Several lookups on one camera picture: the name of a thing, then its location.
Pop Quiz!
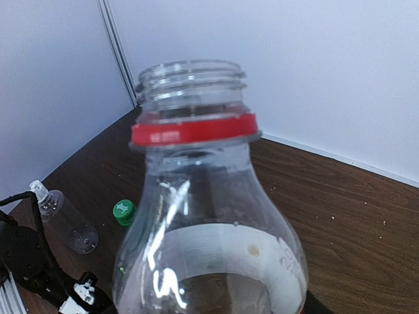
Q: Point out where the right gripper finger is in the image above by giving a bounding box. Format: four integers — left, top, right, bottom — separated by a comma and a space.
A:
304, 290, 334, 314

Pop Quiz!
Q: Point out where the red label cola bottle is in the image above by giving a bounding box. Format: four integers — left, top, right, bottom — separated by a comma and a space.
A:
113, 60, 308, 313

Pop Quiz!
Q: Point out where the green plastic bottle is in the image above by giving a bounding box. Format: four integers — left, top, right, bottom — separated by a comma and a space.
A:
113, 200, 136, 227

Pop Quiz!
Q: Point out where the clear bottle white cap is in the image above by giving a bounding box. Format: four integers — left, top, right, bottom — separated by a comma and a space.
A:
29, 180, 99, 255

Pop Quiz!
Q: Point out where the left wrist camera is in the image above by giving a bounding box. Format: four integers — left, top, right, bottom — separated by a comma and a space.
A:
58, 271, 115, 313

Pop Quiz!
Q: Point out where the left black braided cable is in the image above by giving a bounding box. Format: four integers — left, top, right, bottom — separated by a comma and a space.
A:
0, 191, 76, 295

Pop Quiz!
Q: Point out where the front aluminium rail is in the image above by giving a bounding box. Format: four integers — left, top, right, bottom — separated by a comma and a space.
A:
0, 266, 27, 314

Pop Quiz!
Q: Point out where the left aluminium frame post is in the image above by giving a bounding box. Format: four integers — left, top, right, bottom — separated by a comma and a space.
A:
96, 0, 138, 108

